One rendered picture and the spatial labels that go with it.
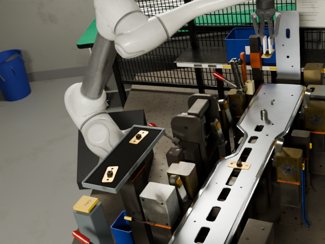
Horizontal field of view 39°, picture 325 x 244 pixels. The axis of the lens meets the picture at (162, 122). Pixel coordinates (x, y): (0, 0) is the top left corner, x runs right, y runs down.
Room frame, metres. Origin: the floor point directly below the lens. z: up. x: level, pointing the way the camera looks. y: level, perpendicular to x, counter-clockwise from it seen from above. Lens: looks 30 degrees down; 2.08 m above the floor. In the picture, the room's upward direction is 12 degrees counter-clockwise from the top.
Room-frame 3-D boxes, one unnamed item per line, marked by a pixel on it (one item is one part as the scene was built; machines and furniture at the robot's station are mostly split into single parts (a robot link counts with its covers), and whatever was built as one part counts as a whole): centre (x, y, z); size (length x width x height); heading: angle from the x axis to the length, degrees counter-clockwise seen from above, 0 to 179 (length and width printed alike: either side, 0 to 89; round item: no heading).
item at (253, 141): (1.55, -0.35, 0.84); 0.12 x 0.05 x 0.29; 57
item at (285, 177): (1.35, -0.44, 0.87); 0.12 x 0.07 x 0.35; 57
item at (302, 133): (1.53, -0.55, 0.84); 0.10 x 0.05 x 0.29; 57
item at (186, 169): (1.36, -0.02, 0.89); 0.12 x 0.08 x 0.38; 57
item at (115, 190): (1.38, 0.15, 1.16); 0.37 x 0.14 x 0.02; 147
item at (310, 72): (1.95, -0.76, 0.88); 0.08 x 0.08 x 0.36; 57
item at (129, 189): (1.38, 0.15, 0.92); 0.10 x 0.08 x 0.45; 147
